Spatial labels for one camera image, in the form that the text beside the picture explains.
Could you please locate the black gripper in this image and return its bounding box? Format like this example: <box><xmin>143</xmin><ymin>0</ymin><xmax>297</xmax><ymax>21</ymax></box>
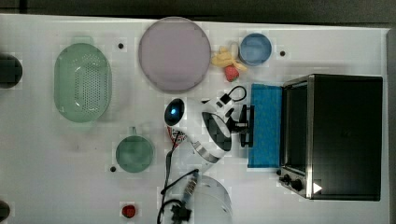
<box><xmin>225</xmin><ymin>106</ymin><xmax>249</xmax><ymax>133</ymax></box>

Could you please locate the blue oven door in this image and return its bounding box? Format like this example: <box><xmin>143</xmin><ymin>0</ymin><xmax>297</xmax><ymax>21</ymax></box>
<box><xmin>247</xmin><ymin>84</ymin><xmax>282</xmax><ymax>168</ymax></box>

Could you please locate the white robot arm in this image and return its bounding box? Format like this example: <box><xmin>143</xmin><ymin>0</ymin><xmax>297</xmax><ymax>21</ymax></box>
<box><xmin>164</xmin><ymin>94</ymin><xmax>254</xmax><ymax>224</ymax></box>

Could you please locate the black toaster oven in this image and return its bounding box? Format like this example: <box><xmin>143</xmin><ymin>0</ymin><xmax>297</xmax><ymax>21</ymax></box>
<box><xmin>277</xmin><ymin>74</ymin><xmax>383</xmax><ymax>202</ymax></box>

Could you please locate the red strawberry toy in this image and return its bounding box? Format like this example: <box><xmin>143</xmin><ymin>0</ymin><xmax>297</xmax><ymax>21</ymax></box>
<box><xmin>224</xmin><ymin>65</ymin><xmax>239</xmax><ymax>82</ymax></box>

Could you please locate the yellow banana peel toy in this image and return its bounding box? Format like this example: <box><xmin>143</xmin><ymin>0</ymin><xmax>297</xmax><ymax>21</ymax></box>
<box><xmin>211</xmin><ymin>47</ymin><xmax>248</xmax><ymax>72</ymax></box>

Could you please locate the blue cup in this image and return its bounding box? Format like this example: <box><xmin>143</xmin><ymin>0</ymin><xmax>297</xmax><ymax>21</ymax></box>
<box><xmin>239</xmin><ymin>33</ymin><xmax>272</xmax><ymax>66</ymax></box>

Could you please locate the lilac round plate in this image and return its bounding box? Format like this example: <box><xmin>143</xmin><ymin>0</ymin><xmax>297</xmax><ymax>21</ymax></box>
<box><xmin>138</xmin><ymin>17</ymin><xmax>211</xmax><ymax>92</ymax></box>

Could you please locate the green measuring cup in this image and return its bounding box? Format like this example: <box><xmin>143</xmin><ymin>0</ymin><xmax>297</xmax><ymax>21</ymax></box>
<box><xmin>116</xmin><ymin>127</ymin><xmax>154</xmax><ymax>173</ymax></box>

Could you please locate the green oval colander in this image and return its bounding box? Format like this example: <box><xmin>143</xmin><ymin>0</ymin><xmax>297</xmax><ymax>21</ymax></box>
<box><xmin>53</xmin><ymin>36</ymin><xmax>112</xmax><ymax>123</ymax></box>

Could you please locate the black pot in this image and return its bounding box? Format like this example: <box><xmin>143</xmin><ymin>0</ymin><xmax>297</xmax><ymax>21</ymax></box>
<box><xmin>0</xmin><ymin>54</ymin><xmax>22</xmax><ymax>89</ymax></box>

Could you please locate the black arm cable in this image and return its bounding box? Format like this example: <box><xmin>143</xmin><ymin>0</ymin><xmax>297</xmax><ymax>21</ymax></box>
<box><xmin>156</xmin><ymin>132</ymin><xmax>200</xmax><ymax>224</ymax></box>

